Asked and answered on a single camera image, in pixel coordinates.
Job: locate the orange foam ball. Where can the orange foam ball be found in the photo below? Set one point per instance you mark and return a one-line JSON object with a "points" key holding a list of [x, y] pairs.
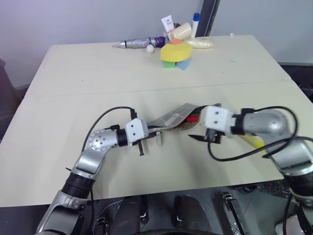
{"points": [[176, 41]]}

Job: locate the white cosmetic tube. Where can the white cosmetic tube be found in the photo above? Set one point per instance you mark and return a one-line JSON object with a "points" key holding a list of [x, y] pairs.
{"points": [[167, 24]]}

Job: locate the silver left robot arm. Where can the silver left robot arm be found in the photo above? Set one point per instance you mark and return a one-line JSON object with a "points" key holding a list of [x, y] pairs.
{"points": [[97, 143]]}

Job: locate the dark upright post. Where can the dark upright post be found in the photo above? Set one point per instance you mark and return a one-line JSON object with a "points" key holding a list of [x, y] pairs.
{"points": [[207, 17]]}

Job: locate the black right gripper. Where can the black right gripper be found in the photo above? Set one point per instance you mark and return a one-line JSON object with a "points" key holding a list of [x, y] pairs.
{"points": [[212, 133]]}

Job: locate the cream bottle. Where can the cream bottle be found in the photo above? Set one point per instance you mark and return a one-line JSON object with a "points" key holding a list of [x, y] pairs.
{"points": [[181, 30]]}

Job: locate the small white ball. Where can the small white ball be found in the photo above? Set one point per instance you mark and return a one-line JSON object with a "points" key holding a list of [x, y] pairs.
{"points": [[150, 49]]}

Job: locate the grey grid pouch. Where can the grey grid pouch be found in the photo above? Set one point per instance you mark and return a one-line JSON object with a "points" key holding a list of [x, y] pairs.
{"points": [[176, 116]]}

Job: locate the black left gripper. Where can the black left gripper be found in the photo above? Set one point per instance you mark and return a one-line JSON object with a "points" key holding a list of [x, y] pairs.
{"points": [[144, 139]]}

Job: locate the cream filled plastic bag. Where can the cream filled plastic bag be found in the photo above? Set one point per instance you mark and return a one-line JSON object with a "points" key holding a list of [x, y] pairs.
{"points": [[199, 43]]}

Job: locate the dark furniture piece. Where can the dark furniture piece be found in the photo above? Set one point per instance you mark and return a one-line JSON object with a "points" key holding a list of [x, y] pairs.
{"points": [[299, 78]]}

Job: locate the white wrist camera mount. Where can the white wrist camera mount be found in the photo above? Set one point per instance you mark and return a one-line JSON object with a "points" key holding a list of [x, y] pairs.
{"points": [[135, 131], [216, 118]]}

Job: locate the blue foam block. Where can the blue foam block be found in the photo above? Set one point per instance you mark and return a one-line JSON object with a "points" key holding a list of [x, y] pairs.
{"points": [[184, 65]]}

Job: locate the white bottle blue cap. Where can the white bottle blue cap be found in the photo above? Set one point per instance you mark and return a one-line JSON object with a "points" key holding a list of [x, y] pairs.
{"points": [[195, 24]]}

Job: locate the yellow highlighter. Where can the yellow highlighter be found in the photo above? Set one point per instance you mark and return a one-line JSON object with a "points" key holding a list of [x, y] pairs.
{"points": [[255, 142]]}

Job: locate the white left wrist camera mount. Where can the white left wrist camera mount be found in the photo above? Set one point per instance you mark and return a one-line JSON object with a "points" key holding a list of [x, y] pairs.
{"points": [[135, 131]]}

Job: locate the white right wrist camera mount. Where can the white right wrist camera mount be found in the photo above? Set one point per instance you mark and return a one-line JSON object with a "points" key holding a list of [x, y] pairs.
{"points": [[216, 118]]}

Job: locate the dark rounded shape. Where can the dark rounded shape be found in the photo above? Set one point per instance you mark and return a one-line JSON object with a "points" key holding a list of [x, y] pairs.
{"points": [[189, 211], [128, 214]]}

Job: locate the red marker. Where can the red marker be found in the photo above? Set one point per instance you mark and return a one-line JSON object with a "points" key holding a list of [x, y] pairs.
{"points": [[192, 119]]}

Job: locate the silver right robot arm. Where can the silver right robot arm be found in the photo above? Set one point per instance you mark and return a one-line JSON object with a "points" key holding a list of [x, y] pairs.
{"points": [[278, 127]]}

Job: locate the green foam block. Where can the green foam block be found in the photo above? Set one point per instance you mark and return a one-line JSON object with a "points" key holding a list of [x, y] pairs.
{"points": [[169, 65]]}

